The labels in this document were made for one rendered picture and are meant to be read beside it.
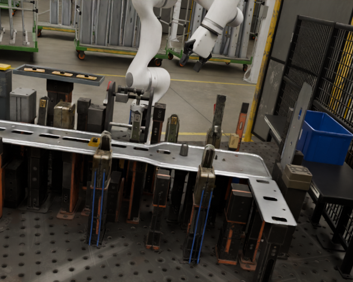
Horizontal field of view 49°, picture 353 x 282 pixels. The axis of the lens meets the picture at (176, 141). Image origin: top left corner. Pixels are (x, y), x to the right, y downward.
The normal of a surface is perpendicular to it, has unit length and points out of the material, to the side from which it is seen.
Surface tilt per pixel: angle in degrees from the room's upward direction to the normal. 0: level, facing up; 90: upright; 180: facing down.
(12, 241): 0
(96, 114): 90
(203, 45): 101
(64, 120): 90
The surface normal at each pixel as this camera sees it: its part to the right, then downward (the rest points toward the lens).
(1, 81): 0.00, 0.37
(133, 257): 0.15, -0.92
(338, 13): -0.93, 0.00
